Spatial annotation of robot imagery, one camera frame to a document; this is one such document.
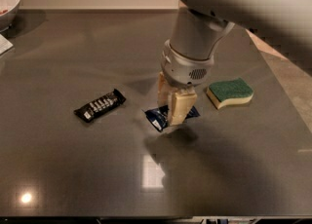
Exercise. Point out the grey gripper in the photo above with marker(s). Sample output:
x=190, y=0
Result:
x=182, y=71

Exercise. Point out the blue rxbar blueberry wrapper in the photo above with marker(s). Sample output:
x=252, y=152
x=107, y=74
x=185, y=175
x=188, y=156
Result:
x=158, y=117

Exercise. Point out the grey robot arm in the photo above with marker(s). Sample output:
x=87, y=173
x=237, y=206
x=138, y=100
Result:
x=285, y=25

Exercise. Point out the black rxbar chocolate wrapper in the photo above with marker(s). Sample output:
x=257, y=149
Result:
x=100, y=106

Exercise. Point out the green and yellow sponge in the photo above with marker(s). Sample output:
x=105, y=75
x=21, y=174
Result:
x=227, y=93

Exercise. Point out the white paper sheet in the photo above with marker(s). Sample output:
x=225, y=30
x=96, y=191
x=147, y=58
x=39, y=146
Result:
x=5, y=45

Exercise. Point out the white bowl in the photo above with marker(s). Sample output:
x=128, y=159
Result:
x=8, y=11

